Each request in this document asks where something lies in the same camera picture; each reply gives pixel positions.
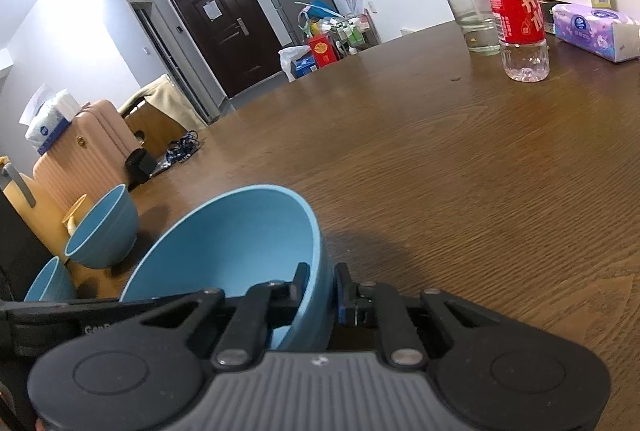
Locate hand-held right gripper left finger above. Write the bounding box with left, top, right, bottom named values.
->
left=142, top=262, right=309, bottom=372

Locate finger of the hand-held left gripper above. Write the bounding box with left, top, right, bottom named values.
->
left=117, top=295, right=193, bottom=314

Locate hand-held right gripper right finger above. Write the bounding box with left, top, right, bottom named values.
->
left=334, top=263, right=483, bottom=371

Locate blue bowl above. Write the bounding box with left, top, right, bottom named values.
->
left=23, top=256, right=77, bottom=302
left=119, top=184, right=335, bottom=352
left=64, top=184, right=140, bottom=269

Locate black paper bag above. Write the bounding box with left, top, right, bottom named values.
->
left=0, top=196, right=51, bottom=302

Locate yellow mug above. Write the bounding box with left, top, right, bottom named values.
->
left=61, top=194, right=88, bottom=232

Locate black cylinder container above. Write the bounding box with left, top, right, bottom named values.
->
left=124, top=148, right=157, bottom=192

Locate pink ribbed suitcase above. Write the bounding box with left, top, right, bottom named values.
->
left=32, top=100, right=143, bottom=212

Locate white blue tissue pack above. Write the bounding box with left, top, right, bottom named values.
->
left=20, top=84, right=81, bottom=157

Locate cream cloth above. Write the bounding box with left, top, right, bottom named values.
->
left=149, top=74, right=209, bottom=130

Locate white plastic bag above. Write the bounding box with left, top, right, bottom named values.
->
left=278, top=45, right=311, bottom=82

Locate red box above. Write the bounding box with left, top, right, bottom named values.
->
left=307, top=34, right=341, bottom=68

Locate dark brown door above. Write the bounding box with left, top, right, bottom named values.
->
left=169, top=0, right=285, bottom=99

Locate blue bag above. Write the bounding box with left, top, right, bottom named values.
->
left=299, top=0, right=341, bottom=19

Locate clear drinking glass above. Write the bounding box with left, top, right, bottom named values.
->
left=444, top=0, right=501, bottom=57

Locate purple tissue pack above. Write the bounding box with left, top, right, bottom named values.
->
left=551, top=4, right=640, bottom=63

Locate yellow suitcase with grey handle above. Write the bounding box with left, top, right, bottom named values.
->
left=0, top=156, right=71, bottom=262

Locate grey doorway frame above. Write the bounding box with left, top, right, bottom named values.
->
left=126, top=0, right=211, bottom=124

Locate wire storage cart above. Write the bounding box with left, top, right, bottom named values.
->
left=320, top=8, right=381, bottom=57

